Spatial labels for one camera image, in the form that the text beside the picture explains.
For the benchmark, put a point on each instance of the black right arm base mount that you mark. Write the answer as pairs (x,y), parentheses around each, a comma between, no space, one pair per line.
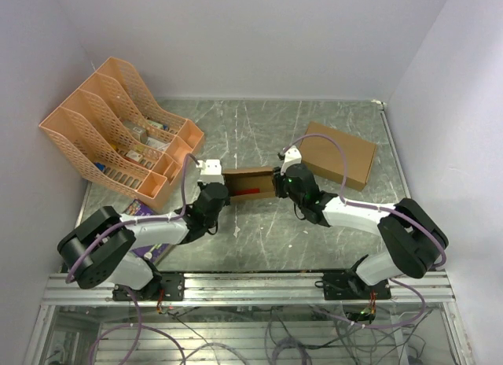
(341,285)

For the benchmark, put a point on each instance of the red block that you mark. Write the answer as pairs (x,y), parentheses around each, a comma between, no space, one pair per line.
(247,192)

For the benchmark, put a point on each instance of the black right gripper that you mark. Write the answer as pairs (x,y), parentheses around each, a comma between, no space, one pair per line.
(278,180)

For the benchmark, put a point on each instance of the purple book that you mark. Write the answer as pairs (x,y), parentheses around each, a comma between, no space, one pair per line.
(147,246)

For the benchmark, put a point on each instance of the pink plastic desk organizer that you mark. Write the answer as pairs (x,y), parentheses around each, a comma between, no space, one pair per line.
(116,135)

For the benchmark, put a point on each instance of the closed folded cardboard box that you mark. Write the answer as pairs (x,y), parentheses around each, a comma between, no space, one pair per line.
(325,160)

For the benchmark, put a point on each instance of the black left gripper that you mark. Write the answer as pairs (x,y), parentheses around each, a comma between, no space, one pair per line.
(202,186)

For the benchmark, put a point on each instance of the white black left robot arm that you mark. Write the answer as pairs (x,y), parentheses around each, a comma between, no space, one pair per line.
(100,249)

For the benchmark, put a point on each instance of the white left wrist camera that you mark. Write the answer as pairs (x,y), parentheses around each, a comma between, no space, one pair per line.
(210,171)

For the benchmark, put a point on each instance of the aluminium frame rail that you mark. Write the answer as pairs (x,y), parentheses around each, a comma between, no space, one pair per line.
(199,289)

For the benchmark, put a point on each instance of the cardboard box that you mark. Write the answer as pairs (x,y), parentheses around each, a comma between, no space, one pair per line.
(325,160)
(246,178)

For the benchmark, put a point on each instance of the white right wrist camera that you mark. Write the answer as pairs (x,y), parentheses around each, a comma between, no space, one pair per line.
(289,157)

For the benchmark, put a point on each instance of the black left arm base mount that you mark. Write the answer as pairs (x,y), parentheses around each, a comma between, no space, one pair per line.
(165,286)

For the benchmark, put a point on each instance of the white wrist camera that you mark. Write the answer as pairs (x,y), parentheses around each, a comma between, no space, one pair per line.
(289,157)
(210,171)

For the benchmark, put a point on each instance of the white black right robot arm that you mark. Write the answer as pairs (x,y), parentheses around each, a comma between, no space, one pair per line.
(413,242)

